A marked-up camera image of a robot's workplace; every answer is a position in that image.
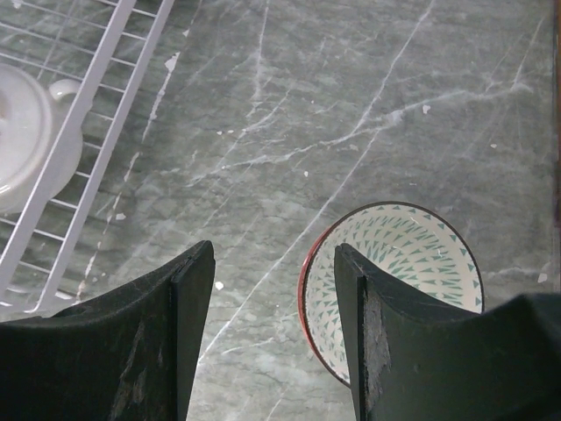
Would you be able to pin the white wire dish rack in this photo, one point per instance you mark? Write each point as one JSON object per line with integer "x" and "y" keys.
{"x": 89, "y": 59}

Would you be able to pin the red patterned bowl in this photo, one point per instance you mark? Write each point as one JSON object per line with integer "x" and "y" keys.
{"x": 303, "y": 298}

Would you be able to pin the light grey bowl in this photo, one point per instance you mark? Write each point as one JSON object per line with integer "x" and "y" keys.
{"x": 394, "y": 263}

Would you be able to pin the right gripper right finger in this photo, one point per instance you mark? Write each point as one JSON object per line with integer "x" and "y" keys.
{"x": 413, "y": 357}

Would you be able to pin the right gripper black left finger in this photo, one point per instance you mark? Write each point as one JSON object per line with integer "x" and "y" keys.
{"x": 128, "y": 354}

